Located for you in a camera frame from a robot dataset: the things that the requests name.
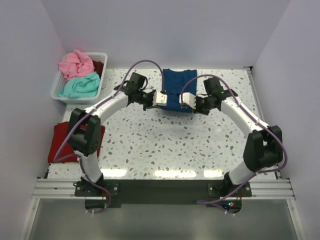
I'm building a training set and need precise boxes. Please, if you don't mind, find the white plastic laundry basket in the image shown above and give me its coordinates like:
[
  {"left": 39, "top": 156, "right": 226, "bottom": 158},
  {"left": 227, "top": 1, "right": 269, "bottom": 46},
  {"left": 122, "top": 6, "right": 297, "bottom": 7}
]
[{"left": 51, "top": 52, "right": 108, "bottom": 104}]

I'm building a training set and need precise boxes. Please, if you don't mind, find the folded red t shirt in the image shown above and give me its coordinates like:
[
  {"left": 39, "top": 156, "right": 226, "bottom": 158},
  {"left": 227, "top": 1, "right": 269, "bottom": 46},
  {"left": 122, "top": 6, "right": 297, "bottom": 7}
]
[{"left": 47, "top": 121, "right": 106, "bottom": 164}]

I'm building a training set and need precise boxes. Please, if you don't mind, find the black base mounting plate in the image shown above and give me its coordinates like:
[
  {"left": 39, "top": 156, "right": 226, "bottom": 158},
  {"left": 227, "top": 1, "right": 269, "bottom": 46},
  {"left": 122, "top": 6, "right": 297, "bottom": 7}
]
[{"left": 74, "top": 178, "right": 253, "bottom": 210}]

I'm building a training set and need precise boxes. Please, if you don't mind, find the pink t shirt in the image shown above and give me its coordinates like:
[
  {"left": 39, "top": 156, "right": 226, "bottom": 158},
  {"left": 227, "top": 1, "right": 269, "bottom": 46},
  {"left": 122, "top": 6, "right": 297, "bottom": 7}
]
[{"left": 58, "top": 49, "right": 95, "bottom": 81}]

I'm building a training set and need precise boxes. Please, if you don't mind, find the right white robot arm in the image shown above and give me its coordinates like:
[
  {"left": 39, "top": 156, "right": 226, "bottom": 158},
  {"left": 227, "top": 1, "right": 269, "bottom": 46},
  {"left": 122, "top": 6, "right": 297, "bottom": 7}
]
[{"left": 193, "top": 74, "right": 287, "bottom": 197}]

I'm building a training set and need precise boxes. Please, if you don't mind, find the dark red t shirt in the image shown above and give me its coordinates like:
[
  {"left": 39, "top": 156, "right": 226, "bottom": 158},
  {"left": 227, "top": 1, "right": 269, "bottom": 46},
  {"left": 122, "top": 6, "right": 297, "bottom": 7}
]
[{"left": 92, "top": 60, "right": 104, "bottom": 78}]

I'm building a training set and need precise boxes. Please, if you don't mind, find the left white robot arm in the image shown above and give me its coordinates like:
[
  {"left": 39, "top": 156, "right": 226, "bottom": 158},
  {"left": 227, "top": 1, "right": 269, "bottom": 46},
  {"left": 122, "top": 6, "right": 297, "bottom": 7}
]
[{"left": 66, "top": 73, "right": 167, "bottom": 197}]

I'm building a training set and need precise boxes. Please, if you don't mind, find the dark blue t shirt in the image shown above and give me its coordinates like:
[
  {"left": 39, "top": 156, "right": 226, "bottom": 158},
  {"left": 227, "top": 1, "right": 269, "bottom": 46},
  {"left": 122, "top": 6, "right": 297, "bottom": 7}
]
[{"left": 160, "top": 69, "right": 197, "bottom": 113}]

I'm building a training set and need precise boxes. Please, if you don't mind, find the teal t shirt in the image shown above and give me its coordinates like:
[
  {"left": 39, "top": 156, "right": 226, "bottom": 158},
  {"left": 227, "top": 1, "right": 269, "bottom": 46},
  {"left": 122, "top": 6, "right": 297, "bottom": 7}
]
[{"left": 57, "top": 71, "right": 101, "bottom": 99}]

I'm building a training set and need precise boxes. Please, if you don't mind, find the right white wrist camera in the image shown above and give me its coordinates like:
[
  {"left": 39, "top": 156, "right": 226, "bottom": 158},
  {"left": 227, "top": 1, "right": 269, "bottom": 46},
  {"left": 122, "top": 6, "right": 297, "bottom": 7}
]
[{"left": 179, "top": 92, "right": 197, "bottom": 110}]

